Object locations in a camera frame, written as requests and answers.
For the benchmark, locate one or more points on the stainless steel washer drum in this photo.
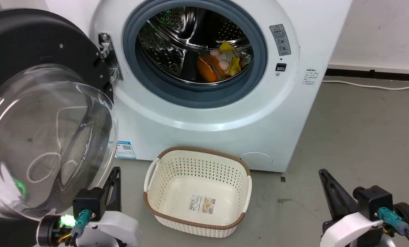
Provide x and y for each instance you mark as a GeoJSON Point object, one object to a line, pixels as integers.
{"type": "Point", "coordinates": [177, 34]}

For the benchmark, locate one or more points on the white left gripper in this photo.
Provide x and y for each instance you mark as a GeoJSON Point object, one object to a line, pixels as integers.
{"type": "Point", "coordinates": [118, 228]}

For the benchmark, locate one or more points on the grey warning sticker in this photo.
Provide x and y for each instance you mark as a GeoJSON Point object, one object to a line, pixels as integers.
{"type": "Point", "coordinates": [280, 39]}

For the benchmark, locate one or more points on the orange hamburger plush toy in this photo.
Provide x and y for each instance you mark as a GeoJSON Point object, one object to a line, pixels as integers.
{"type": "Point", "coordinates": [208, 68]}

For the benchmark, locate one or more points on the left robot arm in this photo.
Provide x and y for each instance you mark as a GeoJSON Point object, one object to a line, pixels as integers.
{"type": "Point", "coordinates": [50, 231]}

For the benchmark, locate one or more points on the white front-load washing machine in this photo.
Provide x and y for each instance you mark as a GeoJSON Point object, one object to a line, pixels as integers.
{"type": "Point", "coordinates": [204, 130]}

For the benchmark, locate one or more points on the blue QR code label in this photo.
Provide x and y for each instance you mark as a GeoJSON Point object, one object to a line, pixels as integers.
{"type": "Point", "coordinates": [125, 149]}

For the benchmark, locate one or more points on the cream laundry basket brown rim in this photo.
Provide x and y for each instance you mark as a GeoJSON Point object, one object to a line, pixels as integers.
{"type": "Point", "coordinates": [197, 206]}

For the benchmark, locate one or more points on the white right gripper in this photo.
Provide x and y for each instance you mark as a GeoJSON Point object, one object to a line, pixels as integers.
{"type": "Point", "coordinates": [348, 230]}

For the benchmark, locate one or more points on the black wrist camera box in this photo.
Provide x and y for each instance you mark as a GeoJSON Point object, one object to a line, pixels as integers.
{"type": "Point", "coordinates": [374, 200]}
{"type": "Point", "coordinates": [88, 204]}

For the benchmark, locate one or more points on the yellow and beige plush toy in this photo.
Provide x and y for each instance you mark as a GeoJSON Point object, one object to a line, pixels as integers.
{"type": "Point", "coordinates": [232, 63]}

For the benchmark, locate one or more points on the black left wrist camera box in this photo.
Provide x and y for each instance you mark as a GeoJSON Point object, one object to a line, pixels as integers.
{"type": "Point", "coordinates": [88, 204]}

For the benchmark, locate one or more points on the paper label in basket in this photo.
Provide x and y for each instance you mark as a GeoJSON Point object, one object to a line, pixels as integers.
{"type": "Point", "coordinates": [202, 204]}

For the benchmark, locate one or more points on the black baseboard strip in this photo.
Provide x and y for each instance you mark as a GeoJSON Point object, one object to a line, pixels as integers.
{"type": "Point", "coordinates": [372, 74]}

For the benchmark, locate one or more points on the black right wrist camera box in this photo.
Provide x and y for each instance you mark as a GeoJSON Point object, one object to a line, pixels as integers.
{"type": "Point", "coordinates": [374, 200]}

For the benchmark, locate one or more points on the black washer door glass bowl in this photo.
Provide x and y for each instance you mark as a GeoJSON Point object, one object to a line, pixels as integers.
{"type": "Point", "coordinates": [36, 137]}

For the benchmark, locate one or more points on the small text sticker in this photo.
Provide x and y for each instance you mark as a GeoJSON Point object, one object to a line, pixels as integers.
{"type": "Point", "coordinates": [311, 77]}

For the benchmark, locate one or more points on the round white filter cover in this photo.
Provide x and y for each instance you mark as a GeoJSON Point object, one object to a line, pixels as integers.
{"type": "Point", "coordinates": [256, 160]}

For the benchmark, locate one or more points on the metal door hinge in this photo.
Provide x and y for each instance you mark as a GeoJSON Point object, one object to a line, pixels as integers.
{"type": "Point", "coordinates": [105, 46]}

